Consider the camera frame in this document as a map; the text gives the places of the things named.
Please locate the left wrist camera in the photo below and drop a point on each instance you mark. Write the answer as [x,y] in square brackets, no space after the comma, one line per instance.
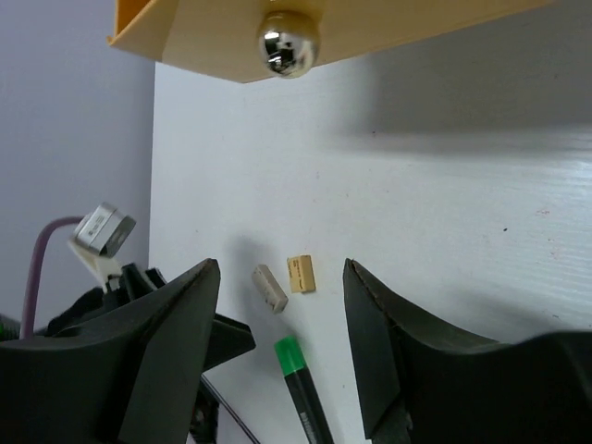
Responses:
[97,239]

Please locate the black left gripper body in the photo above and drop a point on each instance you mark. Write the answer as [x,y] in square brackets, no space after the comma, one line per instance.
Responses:
[139,296]

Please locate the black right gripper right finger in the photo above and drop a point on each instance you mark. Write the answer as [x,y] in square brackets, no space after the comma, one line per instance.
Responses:
[421,379]

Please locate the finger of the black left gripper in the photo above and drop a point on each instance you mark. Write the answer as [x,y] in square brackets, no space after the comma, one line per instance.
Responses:
[222,339]

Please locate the round cream drawer cabinet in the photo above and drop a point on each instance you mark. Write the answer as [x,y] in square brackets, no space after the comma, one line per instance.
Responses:
[246,41]

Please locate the grey eraser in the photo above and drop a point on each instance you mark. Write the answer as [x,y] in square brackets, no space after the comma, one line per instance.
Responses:
[267,285]

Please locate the tan eraser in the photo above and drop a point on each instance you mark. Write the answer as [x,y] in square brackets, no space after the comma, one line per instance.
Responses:
[301,274]

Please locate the green highlighter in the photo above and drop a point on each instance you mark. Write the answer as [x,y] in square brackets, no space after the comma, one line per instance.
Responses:
[302,390]

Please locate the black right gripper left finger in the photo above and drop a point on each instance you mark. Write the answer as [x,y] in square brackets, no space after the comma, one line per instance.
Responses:
[53,390]

